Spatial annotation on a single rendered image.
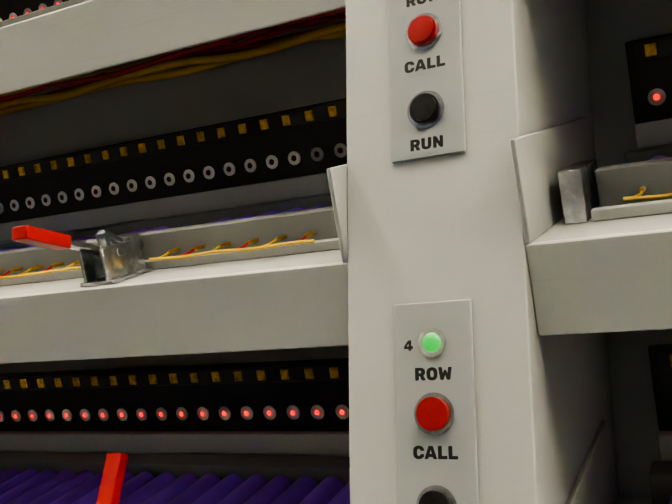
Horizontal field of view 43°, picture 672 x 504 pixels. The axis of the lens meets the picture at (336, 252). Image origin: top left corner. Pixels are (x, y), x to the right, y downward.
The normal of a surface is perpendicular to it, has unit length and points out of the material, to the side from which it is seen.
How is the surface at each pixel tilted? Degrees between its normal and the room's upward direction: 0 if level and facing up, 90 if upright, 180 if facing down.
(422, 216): 90
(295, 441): 111
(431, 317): 90
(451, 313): 90
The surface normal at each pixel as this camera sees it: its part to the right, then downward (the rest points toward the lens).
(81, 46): -0.43, 0.19
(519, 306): -0.47, -0.17
